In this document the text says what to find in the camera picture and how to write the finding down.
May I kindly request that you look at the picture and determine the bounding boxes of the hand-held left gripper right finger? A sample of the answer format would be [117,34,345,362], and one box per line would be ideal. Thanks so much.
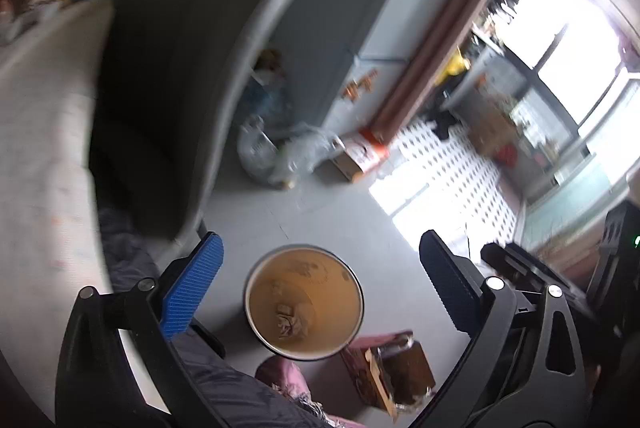
[407,230,594,428]

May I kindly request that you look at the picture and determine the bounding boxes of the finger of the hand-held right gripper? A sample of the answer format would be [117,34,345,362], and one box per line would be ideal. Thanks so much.
[480,242,601,324]

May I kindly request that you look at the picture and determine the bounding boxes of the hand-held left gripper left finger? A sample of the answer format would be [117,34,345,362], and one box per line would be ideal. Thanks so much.
[54,231,231,428]

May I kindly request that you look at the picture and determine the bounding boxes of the round bin with yellow liner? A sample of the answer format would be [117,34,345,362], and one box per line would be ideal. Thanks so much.
[243,245,365,362]

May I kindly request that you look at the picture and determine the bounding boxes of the brown cardboard box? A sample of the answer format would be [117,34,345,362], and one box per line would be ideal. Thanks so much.
[340,330,437,420]

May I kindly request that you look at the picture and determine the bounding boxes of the crumpled paper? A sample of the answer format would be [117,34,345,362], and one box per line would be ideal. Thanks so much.
[272,303,311,342]

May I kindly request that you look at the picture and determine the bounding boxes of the red bag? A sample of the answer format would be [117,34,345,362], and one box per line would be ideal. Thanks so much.
[494,143,522,170]

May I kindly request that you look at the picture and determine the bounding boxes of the white perforated floor mat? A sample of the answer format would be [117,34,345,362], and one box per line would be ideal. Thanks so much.
[369,118,527,250]

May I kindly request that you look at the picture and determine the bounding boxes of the dark grey cloth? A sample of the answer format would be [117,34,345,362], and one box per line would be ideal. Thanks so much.
[97,207,328,428]

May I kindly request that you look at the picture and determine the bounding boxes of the pink cloth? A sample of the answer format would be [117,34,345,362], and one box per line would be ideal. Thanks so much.
[255,355,353,428]

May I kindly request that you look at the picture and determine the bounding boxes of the plain cardboard box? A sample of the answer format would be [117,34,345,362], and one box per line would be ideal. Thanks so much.
[467,107,517,155]

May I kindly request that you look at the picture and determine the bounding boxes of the white plastic bag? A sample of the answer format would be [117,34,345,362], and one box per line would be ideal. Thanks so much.
[237,115,279,182]

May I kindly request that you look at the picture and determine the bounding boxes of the orange and white cardboard box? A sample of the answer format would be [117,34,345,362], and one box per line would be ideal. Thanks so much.
[330,128,391,183]

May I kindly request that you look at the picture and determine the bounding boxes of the clear plastic bag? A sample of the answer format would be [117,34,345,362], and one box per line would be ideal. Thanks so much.
[270,128,346,189]

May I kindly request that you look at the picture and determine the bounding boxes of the blue bag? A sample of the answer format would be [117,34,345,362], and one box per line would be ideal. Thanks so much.
[245,73,289,130]

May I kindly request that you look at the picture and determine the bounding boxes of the grey chair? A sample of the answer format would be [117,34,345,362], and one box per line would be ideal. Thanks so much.
[89,0,307,245]

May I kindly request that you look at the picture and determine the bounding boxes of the yellow cloth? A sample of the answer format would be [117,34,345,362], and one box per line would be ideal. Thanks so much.
[442,52,472,78]

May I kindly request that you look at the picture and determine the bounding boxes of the orange fridge magnets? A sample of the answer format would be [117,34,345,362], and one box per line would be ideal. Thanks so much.
[342,70,379,102]

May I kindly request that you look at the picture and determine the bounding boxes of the brown curtain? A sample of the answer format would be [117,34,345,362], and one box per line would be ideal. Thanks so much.
[370,0,536,145]

